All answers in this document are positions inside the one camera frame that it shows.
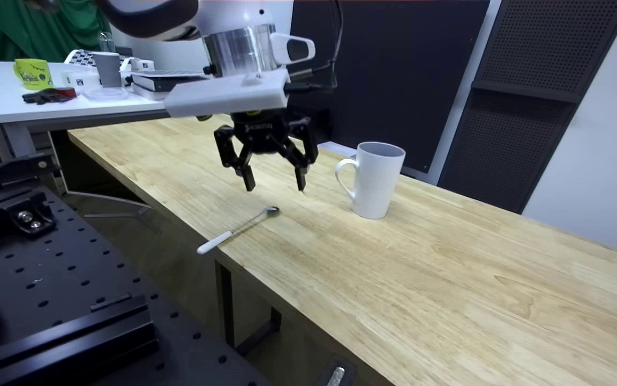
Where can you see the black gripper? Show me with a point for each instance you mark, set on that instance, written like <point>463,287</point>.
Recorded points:
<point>264,133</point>

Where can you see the white ceramic mug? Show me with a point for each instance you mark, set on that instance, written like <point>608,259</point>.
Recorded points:
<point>377,168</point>

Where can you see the green sticky note pad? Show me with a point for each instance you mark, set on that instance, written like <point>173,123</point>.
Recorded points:
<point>32,73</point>

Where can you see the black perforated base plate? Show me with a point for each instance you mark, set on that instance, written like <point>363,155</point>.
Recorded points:
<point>76,313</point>

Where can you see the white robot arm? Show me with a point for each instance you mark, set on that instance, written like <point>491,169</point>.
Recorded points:
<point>246,76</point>

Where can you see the white side table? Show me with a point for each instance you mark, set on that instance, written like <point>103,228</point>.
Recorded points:
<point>21,111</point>

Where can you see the grey cup on table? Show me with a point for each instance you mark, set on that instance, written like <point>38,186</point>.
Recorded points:
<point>108,67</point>

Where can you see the black flat object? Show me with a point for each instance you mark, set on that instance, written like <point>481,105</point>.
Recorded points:
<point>49,95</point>

